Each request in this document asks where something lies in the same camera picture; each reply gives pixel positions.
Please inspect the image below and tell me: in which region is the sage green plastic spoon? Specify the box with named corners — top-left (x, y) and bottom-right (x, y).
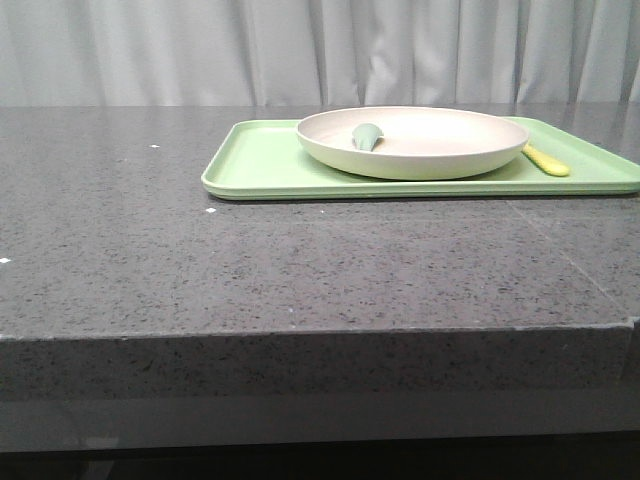
top-left (352, 123), bottom-right (384, 152)

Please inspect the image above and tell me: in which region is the white round plate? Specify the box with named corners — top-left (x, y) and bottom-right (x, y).
top-left (297, 106), bottom-right (529, 181)

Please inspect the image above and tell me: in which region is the yellow plastic fork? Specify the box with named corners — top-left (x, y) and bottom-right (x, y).
top-left (522, 144), bottom-right (571, 177)

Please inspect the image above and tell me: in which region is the light green serving tray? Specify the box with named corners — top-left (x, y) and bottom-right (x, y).
top-left (201, 117), bottom-right (639, 201)

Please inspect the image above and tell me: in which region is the white pleated curtain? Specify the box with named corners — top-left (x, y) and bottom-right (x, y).
top-left (1, 1), bottom-right (639, 107)

